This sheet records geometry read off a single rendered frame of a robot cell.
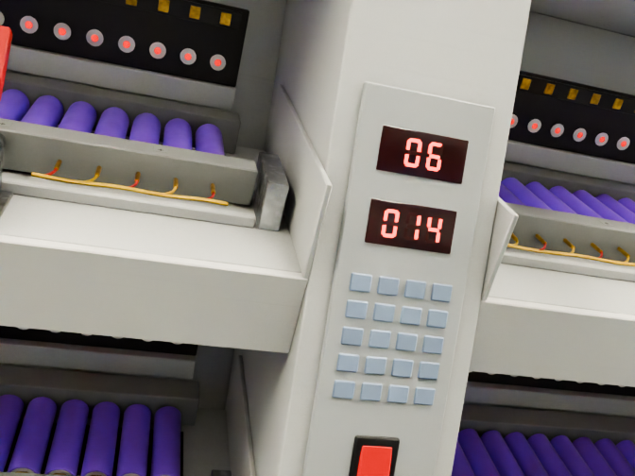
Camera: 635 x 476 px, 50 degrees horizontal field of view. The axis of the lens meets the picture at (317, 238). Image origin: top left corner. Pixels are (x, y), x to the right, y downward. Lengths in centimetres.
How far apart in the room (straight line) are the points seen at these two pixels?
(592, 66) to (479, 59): 29
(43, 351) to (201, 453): 13
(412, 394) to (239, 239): 12
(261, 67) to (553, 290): 27
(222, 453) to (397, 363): 18
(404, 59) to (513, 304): 14
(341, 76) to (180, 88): 18
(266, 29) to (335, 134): 22
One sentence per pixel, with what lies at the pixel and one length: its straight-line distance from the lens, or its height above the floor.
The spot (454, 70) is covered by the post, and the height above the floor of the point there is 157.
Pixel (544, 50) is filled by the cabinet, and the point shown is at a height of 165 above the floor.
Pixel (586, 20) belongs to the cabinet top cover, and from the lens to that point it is 64.
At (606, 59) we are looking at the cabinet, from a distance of 66.
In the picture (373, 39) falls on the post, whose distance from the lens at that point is 35.
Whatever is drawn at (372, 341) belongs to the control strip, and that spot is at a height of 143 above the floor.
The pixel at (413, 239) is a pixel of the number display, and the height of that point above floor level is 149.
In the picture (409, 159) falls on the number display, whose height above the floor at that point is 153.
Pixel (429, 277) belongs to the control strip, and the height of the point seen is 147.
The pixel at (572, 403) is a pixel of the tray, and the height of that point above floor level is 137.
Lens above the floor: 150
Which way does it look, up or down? 3 degrees down
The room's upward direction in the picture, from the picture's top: 9 degrees clockwise
